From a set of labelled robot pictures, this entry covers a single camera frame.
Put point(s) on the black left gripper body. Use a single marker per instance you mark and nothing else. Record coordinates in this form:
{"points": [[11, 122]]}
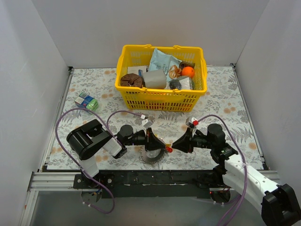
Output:
{"points": [[148, 139]]}

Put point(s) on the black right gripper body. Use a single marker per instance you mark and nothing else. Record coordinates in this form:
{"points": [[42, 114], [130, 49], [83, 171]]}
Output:
{"points": [[190, 141]]}

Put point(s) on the large silver keyring with chain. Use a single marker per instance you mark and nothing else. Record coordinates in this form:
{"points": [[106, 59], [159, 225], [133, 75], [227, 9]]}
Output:
{"points": [[151, 157]]}

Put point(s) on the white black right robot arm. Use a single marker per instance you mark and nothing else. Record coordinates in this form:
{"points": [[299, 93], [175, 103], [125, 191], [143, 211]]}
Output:
{"points": [[277, 204]]}

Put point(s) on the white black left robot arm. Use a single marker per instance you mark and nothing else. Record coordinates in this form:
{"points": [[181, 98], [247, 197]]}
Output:
{"points": [[88, 139]]}

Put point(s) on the key with red tag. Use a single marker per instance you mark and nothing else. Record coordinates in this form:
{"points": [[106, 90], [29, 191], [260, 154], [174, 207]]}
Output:
{"points": [[170, 150]]}

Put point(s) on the floral table mat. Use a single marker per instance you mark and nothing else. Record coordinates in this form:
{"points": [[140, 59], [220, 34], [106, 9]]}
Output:
{"points": [[222, 103]]}

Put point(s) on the yellow plastic shopping basket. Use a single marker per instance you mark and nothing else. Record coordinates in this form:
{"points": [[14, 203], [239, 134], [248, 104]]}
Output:
{"points": [[161, 99]]}

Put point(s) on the blue green carton pack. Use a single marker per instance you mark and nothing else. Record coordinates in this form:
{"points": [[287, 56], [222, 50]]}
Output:
{"points": [[86, 101]]}

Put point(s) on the clear bag with dark item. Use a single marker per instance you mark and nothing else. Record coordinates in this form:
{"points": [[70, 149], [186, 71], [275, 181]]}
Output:
{"points": [[181, 83]]}

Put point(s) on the grey paper roll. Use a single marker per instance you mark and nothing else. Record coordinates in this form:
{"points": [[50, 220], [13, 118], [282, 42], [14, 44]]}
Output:
{"points": [[154, 79]]}

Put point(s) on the white box in basket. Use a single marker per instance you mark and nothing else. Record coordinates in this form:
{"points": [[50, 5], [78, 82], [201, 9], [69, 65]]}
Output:
{"points": [[138, 70]]}

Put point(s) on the orange fruit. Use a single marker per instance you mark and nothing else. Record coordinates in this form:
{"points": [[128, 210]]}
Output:
{"points": [[188, 71]]}

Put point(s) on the brown wrapped snack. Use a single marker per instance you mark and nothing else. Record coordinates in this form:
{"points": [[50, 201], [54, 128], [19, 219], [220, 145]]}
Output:
{"points": [[186, 64]]}

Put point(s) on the light blue snack bag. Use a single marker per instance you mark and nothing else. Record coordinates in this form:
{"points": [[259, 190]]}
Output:
{"points": [[168, 63]]}

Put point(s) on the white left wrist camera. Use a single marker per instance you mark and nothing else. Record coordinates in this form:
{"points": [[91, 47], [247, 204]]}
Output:
{"points": [[146, 123]]}

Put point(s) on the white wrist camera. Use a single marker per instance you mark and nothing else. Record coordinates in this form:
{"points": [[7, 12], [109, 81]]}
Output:
{"points": [[191, 123], [146, 123]]}

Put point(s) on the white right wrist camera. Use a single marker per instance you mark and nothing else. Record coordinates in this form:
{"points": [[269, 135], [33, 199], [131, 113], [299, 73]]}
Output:
{"points": [[191, 123]]}

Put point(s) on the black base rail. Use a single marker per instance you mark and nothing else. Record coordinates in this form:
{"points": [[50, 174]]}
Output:
{"points": [[202, 184]]}

